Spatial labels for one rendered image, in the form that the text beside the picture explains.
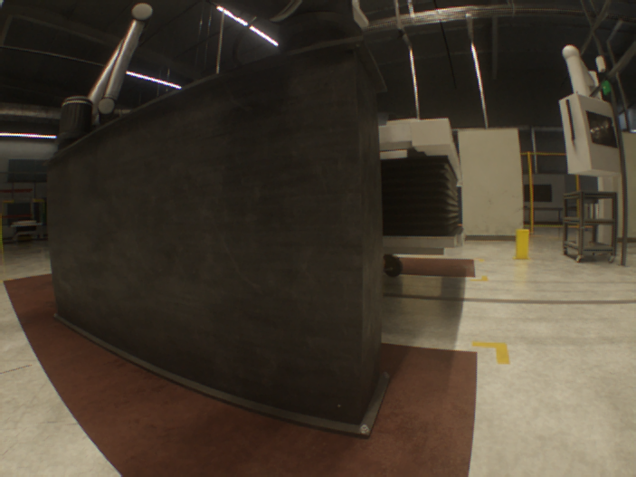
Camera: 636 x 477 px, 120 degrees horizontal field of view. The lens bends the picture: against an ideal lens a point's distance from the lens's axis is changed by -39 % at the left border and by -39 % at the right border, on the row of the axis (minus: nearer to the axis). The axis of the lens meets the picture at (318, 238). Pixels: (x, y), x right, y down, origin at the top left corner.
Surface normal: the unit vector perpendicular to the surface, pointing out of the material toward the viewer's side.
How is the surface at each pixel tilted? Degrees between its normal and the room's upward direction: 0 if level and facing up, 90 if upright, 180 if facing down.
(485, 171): 90
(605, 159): 86
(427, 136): 90
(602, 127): 86
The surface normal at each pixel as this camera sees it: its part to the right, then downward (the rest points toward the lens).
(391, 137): -0.48, 0.08
